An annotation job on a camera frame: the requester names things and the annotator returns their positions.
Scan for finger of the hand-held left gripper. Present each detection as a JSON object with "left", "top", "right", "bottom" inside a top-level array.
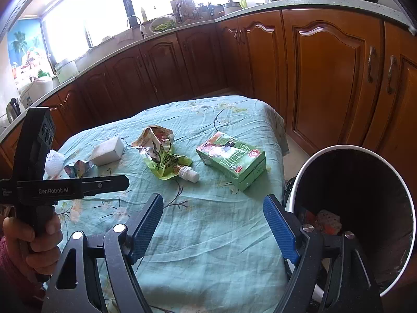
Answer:
[{"left": 81, "top": 175, "right": 130, "bottom": 200}]

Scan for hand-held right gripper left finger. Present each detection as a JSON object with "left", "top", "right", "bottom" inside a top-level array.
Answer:
[{"left": 42, "top": 193, "right": 164, "bottom": 313}]

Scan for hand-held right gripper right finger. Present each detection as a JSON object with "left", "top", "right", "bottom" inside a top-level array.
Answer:
[{"left": 262, "top": 194, "right": 383, "bottom": 313}]

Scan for white rimmed trash bin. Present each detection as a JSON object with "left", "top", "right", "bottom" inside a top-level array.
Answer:
[{"left": 283, "top": 144, "right": 417, "bottom": 297}]

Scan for white red wrapper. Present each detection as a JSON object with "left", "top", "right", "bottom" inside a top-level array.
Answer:
[{"left": 316, "top": 209, "right": 342, "bottom": 233}]

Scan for person's left forearm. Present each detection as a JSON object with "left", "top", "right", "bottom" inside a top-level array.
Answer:
[{"left": 0, "top": 235, "right": 46, "bottom": 313}]

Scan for person's left hand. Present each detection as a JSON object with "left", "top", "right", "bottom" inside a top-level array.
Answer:
[{"left": 3, "top": 212, "right": 64, "bottom": 282}]

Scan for small white foam fruit net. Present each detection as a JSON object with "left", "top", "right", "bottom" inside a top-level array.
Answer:
[{"left": 44, "top": 149, "right": 65, "bottom": 176}]

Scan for white rectangular box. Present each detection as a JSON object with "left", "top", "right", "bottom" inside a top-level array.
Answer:
[{"left": 89, "top": 136, "right": 125, "bottom": 166}]

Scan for colourful crumpled wrapper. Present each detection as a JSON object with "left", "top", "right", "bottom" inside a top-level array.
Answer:
[{"left": 64, "top": 159, "right": 95, "bottom": 179}]

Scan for steel electric kettle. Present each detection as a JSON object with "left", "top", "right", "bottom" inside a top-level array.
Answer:
[{"left": 6, "top": 98, "right": 21, "bottom": 124}]

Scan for green spout pouch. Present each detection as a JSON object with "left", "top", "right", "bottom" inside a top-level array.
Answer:
[{"left": 132, "top": 126, "right": 200, "bottom": 183}]

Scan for green floral tablecloth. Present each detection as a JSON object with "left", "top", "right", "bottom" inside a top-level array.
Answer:
[{"left": 49, "top": 95, "right": 290, "bottom": 313}]

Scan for white rice cooker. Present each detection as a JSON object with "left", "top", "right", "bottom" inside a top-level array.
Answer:
[{"left": 18, "top": 77, "right": 53, "bottom": 109}]

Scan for green drink carton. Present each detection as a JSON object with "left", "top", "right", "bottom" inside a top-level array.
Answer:
[{"left": 195, "top": 131, "right": 266, "bottom": 192}]

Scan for green white electric pot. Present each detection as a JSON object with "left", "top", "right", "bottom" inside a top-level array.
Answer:
[{"left": 54, "top": 59, "right": 79, "bottom": 83}]

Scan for black bin liner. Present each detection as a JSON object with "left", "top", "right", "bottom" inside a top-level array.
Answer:
[{"left": 284, "top": 148, "right": 414, "bottom": 292}]

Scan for kitchen window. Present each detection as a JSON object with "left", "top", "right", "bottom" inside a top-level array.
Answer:
[{"left": 41, "top": 0, "right": 229, "bottom": 51}]

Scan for wooden base cabinets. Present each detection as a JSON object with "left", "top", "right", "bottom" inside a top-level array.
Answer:
[{"left": 0, "top": 8, "right": 417, "bottom": 203}]

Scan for chrome sink faucet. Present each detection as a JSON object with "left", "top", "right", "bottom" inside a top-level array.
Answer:
[{"left": 126, "top": 15, "right": 145, "bottom": 40}]

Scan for green white colander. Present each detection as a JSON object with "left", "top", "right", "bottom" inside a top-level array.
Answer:
[{"left": 149, "top": 15, "right": 176, "bottom": 33}]

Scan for wooden knife block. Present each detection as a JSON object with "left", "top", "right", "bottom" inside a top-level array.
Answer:
[{"left": 170, "top": 0, "right": 196, "bottom": 23}]

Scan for speckled white countertop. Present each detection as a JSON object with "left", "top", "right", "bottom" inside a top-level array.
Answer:
[{"left": 0, "top": 0, "right": 417, "bottom": 144}]

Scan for wall poster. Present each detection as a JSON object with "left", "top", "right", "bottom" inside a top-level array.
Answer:
[{"left": 7, "top": 18, "right": 53, "bottom": 83}]

